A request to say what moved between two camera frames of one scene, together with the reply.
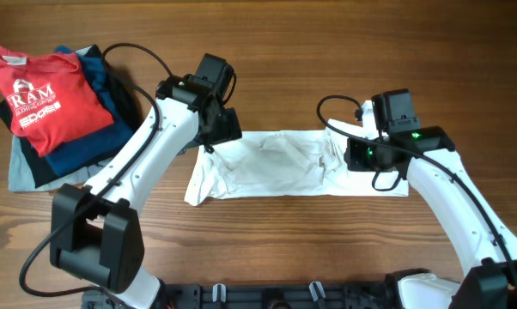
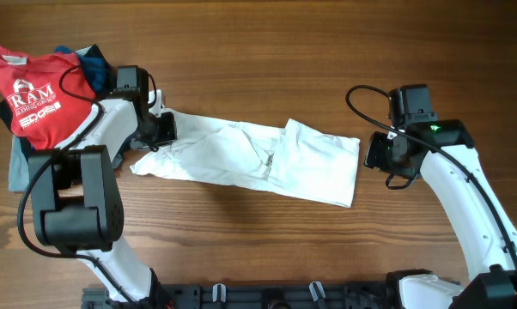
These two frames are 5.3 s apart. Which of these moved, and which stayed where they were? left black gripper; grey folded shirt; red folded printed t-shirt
Moved: left black gripper
Stayed: grey folded shirt; red folded printed t-shirt
